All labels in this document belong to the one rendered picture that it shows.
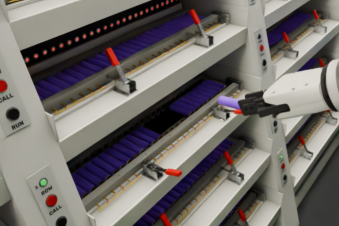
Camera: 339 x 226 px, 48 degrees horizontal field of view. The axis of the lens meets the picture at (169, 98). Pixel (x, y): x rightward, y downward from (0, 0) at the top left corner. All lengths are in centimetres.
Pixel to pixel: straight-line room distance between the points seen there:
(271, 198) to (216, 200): 31
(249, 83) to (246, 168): 24
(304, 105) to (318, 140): 97
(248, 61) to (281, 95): 45
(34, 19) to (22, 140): 18
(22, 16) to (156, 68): 32
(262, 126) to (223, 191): 23
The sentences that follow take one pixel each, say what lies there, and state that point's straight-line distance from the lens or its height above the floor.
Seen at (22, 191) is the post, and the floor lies 69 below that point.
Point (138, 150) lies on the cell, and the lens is 84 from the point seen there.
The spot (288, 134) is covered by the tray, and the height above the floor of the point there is 34.
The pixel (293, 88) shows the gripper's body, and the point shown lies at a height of 72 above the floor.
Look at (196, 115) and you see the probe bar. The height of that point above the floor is 58.
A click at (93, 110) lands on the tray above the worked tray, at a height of 74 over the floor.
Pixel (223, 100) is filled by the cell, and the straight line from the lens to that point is 74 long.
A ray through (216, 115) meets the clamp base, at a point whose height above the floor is 55.
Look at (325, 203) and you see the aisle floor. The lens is 152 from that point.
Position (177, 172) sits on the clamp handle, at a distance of 74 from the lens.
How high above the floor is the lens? 95
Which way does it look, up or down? 20 degrees down
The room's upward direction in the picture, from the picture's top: 16 degrees counter-clockwise
